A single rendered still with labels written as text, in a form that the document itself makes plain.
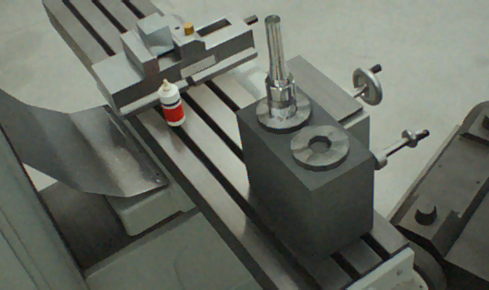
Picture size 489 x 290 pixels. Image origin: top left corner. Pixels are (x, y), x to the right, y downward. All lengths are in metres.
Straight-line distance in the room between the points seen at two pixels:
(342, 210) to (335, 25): 2.15
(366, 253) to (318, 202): 0.17
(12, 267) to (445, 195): 0.98
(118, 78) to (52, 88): 1.73
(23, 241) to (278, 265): 0.46
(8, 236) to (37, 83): 2.02
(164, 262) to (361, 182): 0.66
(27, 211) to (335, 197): 0.55
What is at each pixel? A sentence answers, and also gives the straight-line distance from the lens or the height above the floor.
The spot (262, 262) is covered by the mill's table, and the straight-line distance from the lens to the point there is 1.12.
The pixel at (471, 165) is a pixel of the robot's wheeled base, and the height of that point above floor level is 0.59.
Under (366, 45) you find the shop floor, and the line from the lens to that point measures 3.00.
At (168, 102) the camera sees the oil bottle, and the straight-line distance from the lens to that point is 1.32.
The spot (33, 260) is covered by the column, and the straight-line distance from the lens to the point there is 1.29.
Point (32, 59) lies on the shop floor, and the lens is 3.37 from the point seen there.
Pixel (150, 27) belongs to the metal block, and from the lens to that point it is 1.40.
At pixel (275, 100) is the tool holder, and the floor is 1.16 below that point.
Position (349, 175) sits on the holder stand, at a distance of 0.99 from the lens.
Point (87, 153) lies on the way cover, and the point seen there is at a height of 0.89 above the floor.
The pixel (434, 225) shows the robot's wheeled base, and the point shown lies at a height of 0.61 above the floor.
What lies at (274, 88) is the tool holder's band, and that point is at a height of 1.18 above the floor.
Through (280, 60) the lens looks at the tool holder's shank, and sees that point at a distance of 0.98.
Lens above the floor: 1.84
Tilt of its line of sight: 46 degrees down
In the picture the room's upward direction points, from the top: 11 degrees counter-clockwise
